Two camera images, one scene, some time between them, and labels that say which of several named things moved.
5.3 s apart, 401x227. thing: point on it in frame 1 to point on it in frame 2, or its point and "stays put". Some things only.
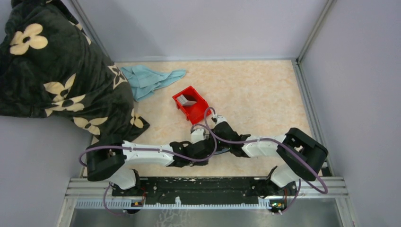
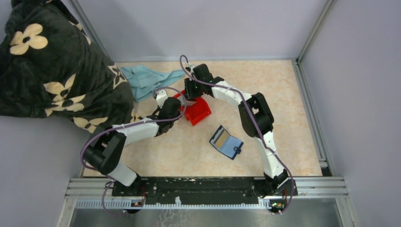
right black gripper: (219, 148) to (188, 93)
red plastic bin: (196, 112) stays put
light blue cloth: (144, 82) stays put
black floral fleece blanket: (49, 66) stays put
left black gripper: (188, 144) to (178, 115)
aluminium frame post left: (84, 21) stays put
